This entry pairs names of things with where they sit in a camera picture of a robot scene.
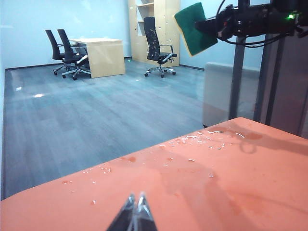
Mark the black high-back office chair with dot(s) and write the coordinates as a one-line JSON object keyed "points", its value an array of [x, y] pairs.
{"points": [[152, 41]]}

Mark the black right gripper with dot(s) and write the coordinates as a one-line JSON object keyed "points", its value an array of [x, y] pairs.
{"points": [[255, 19]]}

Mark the light wooden office desk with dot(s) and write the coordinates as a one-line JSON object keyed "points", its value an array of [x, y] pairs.
{"points": [[106, 57]]}

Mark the black mesh office chair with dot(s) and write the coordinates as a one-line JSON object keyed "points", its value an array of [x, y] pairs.
{"points": [[54, 45], [67, 48]]}

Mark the dark slanted frame post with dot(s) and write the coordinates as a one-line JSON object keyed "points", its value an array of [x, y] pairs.
{"points": [[267, 84]]}

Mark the black vertical frame post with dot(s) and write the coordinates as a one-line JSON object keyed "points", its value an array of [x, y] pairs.
{"points": [[238, 79]]}

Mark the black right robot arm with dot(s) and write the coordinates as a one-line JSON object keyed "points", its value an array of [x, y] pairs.
{"points": [[303, 14]]}

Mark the light wooden shelf cabinet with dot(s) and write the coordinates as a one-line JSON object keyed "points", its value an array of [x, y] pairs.
{"points": [[168, 24]]}

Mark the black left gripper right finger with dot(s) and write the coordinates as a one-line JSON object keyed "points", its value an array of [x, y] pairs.
{"points": [[144, 216]]}

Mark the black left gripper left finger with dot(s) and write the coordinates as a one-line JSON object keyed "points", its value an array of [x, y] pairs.
{"points": [[124, 216]]}

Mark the yellow sponge with green scourer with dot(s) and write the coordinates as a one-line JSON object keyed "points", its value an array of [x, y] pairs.
{"points": [[196, 33]]}

